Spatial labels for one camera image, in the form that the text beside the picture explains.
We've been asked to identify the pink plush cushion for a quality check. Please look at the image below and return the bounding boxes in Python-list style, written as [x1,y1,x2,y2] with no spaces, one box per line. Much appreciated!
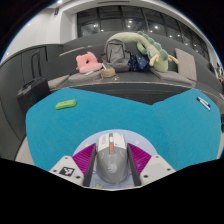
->
[75,51,103,74]

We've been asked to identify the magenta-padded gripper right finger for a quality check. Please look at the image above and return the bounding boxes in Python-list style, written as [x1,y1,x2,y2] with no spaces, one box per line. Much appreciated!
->
[126,143,177,188]

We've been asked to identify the round light blue mouse pad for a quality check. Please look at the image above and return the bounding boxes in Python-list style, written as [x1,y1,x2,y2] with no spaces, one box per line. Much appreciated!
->
[71,129,158,190]

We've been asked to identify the grey backpack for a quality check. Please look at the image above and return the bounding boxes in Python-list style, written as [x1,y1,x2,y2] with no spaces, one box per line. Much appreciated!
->
[101,38,132,73]

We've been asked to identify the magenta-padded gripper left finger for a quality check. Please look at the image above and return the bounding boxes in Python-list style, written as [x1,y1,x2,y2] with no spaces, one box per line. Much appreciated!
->
[49,143,98,188]

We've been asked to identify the flat grey seat cushion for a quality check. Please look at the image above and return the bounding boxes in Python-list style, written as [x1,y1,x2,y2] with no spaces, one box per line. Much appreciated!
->
[153,68,194,86]
[47,74,71,90]
[67,70,103,84]

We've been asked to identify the small tan pouch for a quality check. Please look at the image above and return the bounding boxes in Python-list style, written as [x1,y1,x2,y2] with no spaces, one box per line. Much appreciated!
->
[100,67,117,79]

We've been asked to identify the black wheeled suitcase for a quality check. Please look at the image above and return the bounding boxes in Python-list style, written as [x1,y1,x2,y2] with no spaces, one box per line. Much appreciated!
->
[16,49,51,114]

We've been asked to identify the grey and white computer mouse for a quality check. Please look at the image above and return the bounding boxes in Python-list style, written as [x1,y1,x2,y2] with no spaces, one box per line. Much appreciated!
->
[95,132,130,185]

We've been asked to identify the recessed ceiling lights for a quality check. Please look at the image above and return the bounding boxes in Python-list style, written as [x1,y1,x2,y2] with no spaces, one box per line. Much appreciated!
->
[26,0,68,28]

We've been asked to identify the dark blue patterned bag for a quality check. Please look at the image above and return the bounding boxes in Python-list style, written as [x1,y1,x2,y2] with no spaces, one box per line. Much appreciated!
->
[128,53,150,72]

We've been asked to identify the person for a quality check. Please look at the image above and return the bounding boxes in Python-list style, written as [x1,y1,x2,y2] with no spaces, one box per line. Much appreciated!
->
[216,62,224,83]

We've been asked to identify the dark glass window wall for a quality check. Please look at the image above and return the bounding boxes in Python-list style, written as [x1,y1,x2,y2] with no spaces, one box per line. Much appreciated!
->
[76,4,209,61]

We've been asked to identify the upright grey cushion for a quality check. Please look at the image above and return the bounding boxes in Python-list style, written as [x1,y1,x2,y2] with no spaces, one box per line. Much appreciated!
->
[174,47,198,82]

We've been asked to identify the small green eraser block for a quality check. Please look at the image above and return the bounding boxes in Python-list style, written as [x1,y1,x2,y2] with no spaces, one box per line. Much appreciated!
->
[55,98,78,111]

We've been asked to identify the green dragon plush toy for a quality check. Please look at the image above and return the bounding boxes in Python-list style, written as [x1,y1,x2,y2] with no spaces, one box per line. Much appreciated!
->
[106,30,180,73]

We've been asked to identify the white marker with blue cap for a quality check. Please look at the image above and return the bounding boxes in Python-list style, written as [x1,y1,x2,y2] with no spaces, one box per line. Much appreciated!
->
[198,96,212,108]

